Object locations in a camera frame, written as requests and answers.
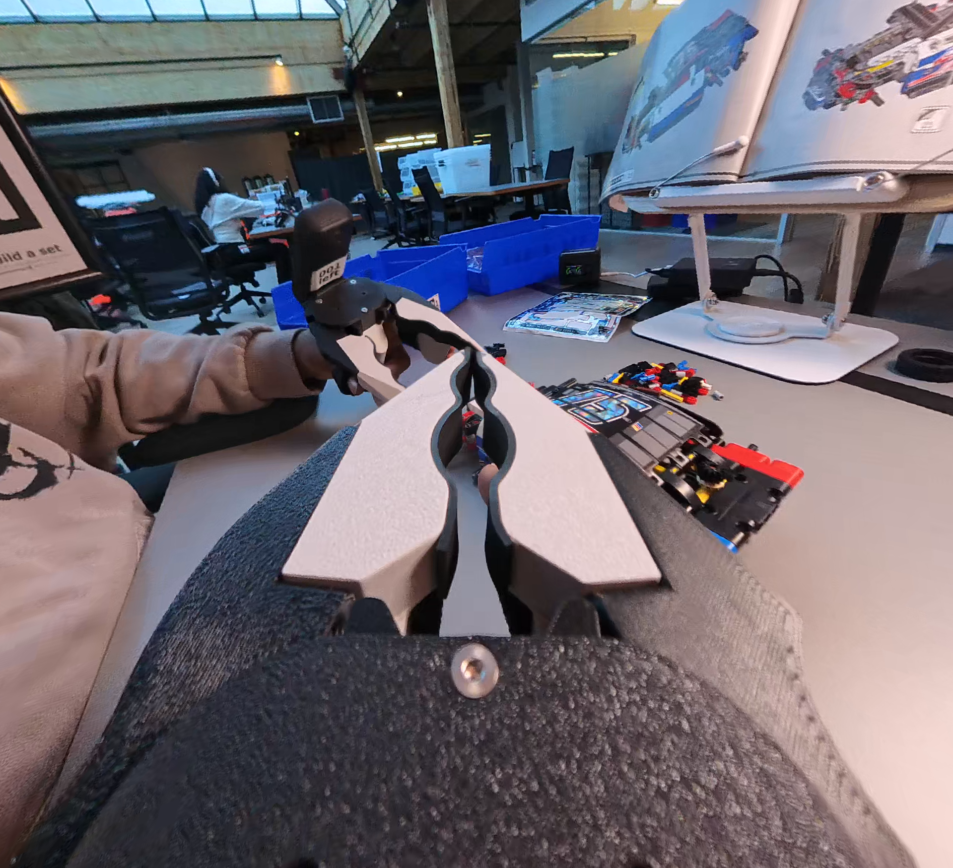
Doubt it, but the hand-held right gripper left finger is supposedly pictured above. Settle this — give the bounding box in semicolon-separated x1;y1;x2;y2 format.
280;349;475;636

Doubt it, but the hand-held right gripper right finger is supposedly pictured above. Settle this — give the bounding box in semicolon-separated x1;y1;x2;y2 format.
476;352;664;636

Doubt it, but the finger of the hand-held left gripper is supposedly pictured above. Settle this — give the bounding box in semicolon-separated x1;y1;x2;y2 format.
337;321;412;407
386;287;488;366

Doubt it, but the lego race car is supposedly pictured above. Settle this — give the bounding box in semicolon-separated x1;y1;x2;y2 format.
458;343;805;554

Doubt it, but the holographic sticker sheet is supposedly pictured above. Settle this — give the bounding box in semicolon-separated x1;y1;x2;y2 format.
503;292;654;343

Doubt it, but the white book stand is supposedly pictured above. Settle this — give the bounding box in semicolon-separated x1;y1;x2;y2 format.
621;134;953;387

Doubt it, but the person's left forearm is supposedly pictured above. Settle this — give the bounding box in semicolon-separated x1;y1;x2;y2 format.
0;310;323;470

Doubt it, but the pile of mixed lego pieces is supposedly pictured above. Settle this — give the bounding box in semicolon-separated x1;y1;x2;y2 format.
603;360;725;406

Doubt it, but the lego instruction booklet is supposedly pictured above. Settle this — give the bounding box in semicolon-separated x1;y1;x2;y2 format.
599;0;953;202

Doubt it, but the person's left hand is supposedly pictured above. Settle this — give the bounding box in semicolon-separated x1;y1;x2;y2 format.
290;327;338;388

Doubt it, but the white storage box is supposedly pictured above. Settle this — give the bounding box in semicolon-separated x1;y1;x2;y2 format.
432;144;493;196

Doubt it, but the wooden office table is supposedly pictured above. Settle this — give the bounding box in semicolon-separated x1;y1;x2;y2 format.
439;177;571;205

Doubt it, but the black power adapter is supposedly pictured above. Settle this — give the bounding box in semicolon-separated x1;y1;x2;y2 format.
646;258;757;302

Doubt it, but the person's torso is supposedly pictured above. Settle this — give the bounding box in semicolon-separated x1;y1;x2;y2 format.
0;417;157;843

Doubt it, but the black framed marker sign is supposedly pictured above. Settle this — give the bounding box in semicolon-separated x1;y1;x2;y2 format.
0;86;102;302

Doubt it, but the black rubber tyre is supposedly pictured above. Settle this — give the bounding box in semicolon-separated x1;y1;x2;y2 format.
893;347;953;384

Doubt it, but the black cable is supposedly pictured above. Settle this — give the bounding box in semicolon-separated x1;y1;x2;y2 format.
752;254;806;305

